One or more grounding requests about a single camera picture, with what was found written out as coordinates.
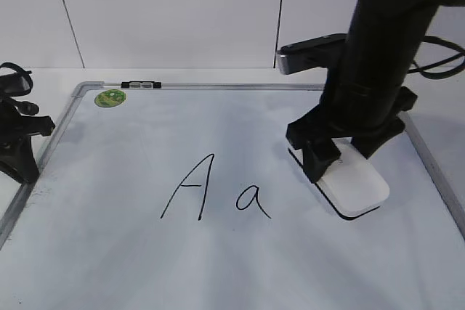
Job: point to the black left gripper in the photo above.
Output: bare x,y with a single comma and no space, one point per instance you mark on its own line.
19,122

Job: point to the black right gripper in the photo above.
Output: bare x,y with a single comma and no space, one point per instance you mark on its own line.
369,123

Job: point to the white board eraser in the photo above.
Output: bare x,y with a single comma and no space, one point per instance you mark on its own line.
351,186

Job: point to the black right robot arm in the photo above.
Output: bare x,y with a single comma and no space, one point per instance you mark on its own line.
366,67

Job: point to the round green sticker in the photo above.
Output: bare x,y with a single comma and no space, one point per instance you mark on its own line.
110,98

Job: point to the black and silver hanger clip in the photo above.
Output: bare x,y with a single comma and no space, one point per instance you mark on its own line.
141,85

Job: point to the white board with grey frame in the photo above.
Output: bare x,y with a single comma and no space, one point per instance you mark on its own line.
187,198

